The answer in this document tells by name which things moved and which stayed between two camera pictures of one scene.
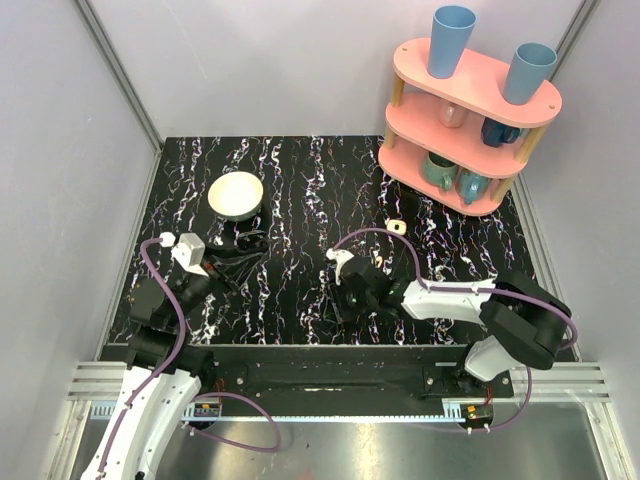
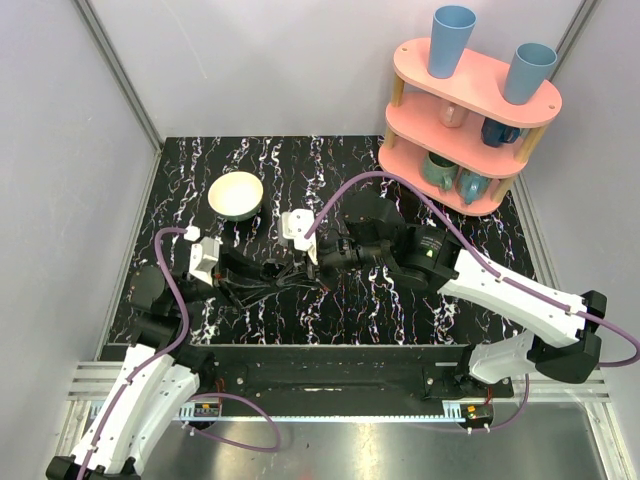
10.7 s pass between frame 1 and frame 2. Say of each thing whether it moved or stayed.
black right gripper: moved
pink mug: stayed
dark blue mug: stayed
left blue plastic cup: stayed
